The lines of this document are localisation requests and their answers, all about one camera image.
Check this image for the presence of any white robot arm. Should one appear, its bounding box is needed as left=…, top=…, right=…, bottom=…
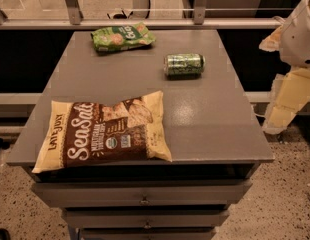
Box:
left=259, top=0, right=310, bottom=134

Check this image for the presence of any green soda can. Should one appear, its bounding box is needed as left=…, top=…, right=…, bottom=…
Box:
left=164, top=53, right=206, bottom=76

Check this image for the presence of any grey drawer cabinet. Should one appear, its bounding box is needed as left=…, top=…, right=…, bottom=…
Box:
left=8, top=30, right=273, bottom=240

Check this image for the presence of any yellow brown tortilla chip bag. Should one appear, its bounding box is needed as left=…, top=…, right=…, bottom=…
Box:
left=33, top=91, right=172, bottom=174

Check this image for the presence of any green snack bag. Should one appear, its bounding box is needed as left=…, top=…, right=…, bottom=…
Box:
left=91, top=22, right=156, bottom=52

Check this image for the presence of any grey metal railing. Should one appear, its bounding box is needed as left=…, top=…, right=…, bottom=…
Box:
left=0, top=0, right=310, bottom=31

